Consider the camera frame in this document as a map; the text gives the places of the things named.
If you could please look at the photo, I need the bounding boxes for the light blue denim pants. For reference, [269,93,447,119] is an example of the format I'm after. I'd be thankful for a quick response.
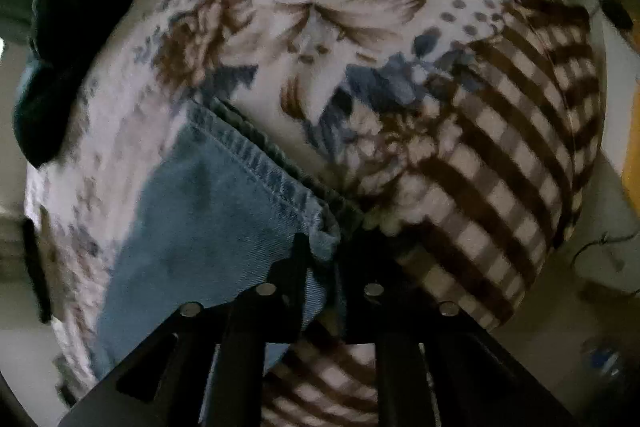
[91,100,358,378]

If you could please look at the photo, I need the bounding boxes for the white floral patterned blanket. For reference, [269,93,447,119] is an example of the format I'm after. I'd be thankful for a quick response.
[26,0,602,426]

